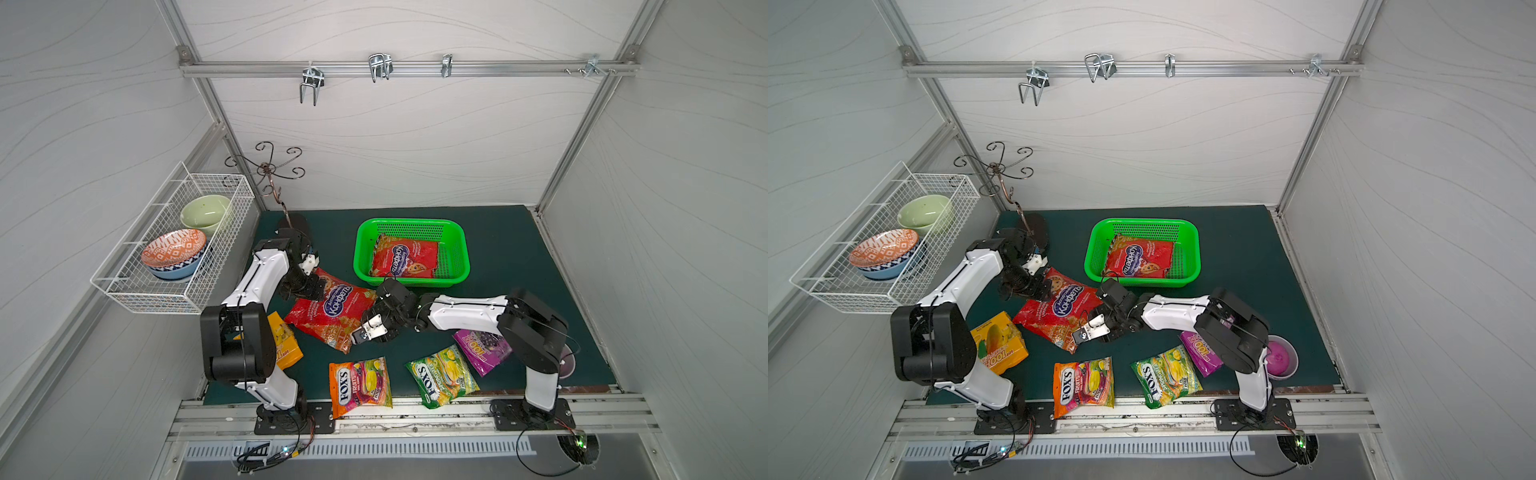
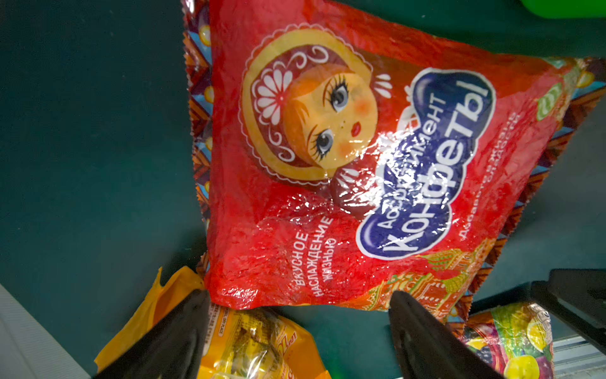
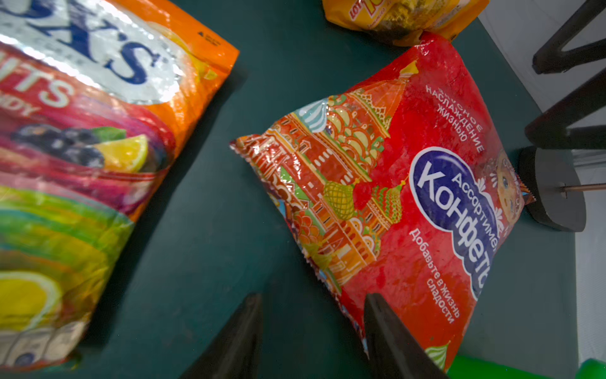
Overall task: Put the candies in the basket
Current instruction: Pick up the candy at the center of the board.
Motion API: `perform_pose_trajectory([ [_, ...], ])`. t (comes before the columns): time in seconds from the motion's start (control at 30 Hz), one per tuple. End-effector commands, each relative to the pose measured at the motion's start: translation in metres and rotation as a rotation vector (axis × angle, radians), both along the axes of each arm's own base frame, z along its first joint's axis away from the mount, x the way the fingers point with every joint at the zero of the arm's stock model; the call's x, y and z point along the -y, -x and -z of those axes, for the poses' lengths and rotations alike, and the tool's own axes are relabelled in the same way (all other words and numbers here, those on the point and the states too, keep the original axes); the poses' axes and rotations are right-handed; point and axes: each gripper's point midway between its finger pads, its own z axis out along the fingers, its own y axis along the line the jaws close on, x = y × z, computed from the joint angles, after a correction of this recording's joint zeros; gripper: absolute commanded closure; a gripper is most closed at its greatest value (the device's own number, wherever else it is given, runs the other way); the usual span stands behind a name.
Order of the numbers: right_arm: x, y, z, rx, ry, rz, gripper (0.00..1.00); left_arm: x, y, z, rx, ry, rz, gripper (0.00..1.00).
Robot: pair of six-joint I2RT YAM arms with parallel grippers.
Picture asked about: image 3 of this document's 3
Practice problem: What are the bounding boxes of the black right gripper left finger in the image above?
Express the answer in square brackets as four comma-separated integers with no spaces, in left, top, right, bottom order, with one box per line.
[181,293,263,378]

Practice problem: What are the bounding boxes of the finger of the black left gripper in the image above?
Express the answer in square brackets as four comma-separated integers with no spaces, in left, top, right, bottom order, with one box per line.
[532,0,605,74]
[525,71,605,150]

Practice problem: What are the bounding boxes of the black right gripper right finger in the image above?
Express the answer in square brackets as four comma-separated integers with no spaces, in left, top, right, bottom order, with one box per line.
[364,293,446,379]

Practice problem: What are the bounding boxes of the green plastic basket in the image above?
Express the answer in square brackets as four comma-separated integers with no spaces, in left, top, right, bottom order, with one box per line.
[448,356,605,379]

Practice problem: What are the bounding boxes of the red candy bag with buildings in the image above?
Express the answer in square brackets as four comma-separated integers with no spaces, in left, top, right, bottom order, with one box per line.
[230,33,533,372]

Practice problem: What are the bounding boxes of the yellow candy bag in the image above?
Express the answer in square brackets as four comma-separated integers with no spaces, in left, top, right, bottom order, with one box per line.
[322,0,489,47]

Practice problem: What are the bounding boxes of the orange Fox's candy bag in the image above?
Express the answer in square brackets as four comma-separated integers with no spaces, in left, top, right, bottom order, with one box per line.
[1,1,239,371]

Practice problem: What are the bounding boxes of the copper wire stand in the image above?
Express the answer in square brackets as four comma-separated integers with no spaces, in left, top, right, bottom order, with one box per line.
[518,146,605,233]

